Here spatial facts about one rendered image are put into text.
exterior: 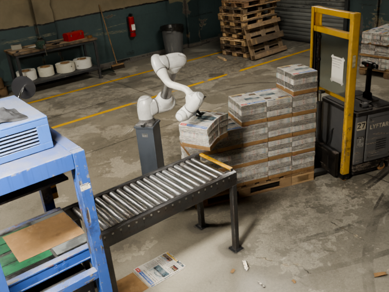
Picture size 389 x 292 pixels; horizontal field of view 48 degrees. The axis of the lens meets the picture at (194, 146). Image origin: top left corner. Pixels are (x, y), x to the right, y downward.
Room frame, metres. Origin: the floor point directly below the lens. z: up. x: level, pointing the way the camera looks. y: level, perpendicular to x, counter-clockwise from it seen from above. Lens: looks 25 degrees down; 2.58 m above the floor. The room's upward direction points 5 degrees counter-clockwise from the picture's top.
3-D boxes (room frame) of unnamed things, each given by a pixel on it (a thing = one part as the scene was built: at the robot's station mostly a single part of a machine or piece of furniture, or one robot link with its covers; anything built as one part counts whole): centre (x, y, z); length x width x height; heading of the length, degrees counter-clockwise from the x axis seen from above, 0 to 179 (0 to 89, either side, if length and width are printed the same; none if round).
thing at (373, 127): (4.79, -1.92, 0.40); 0.69 x 0.55 x 0.80; 16
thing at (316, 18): (5.00, -1.48, 0.97); 0.09 x 0.09 x 1.75; 16
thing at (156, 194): (3.12, 0.37, 0.77); 0.47 x 0.05 x 0.05; 36
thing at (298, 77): (4.56, -1.15, 0.65); 0.39 x 0.30 x 1.29; 16
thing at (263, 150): (4.35, -0.45, 0.42); 1.17 x 0.39 x 0.83; 106
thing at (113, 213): (2.89, 0.68, 0.77); 0.47 x 0.05 x 0.05; 36
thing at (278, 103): (4.48, -0.87, 0.95); 0.38 x 0.29 x 0.23; 15
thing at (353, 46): (4.36, -1.66, 0.97); 0.09 x 0.09 x 1.75; 16
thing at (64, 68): (9.52, 2.84, 0.55); 1.80 x 0.70 x 1.09; 126
